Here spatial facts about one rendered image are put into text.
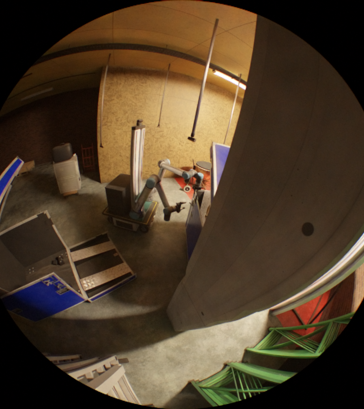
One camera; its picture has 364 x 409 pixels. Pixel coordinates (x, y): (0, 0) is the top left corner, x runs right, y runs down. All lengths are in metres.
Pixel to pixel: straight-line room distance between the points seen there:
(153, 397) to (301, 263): 2.14
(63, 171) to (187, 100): 3.72
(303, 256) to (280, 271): 0.06
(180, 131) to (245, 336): 4.72
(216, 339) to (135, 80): 5.07
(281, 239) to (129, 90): 3.79
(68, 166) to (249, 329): 4.73
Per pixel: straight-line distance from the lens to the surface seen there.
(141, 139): 2.14
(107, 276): 2.12
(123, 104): 3.75
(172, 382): 2.12
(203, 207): 2.30
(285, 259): 0.29
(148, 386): 2.14
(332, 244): 0.26
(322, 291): 2.07
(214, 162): 1.43
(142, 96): 3.81
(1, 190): 1.21
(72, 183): 3.92
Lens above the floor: 1.97
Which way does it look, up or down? 36 degrees down
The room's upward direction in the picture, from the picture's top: 12 degrees clockwise
